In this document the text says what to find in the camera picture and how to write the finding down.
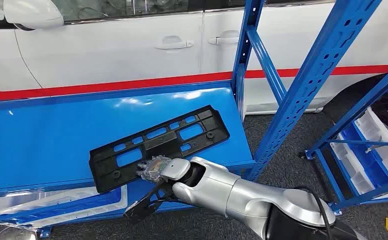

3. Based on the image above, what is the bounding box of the black plastic plate holder part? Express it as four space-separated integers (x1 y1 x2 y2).
88 104 231 195

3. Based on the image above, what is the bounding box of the white car door handle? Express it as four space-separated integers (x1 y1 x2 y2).
154 35 195 51
208 30 241 46

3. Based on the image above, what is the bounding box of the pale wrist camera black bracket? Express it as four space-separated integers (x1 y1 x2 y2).
122 181 175 224

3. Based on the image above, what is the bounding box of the chrome stanchion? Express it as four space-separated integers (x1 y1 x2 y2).
0 226 38 240

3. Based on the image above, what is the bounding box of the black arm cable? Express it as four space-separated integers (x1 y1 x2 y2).
293 187 335 240

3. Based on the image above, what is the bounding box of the white car side mirror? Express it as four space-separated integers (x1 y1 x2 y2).
3 0 65 31

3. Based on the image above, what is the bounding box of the white car red stripe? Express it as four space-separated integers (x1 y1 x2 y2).
0 0 388 116

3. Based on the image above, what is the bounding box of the blue metal shelf rack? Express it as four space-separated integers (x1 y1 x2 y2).
304 57 388 216
0 0 384 238

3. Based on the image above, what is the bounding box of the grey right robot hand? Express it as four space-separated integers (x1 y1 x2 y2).
135 154 174 185

